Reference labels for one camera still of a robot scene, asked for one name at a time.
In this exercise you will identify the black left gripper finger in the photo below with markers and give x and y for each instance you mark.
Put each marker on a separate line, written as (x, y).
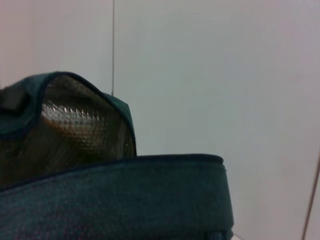
(12, 97)

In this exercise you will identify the dark teal insulated lunch bag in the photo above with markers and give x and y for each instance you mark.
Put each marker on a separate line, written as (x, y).
(112, 200)

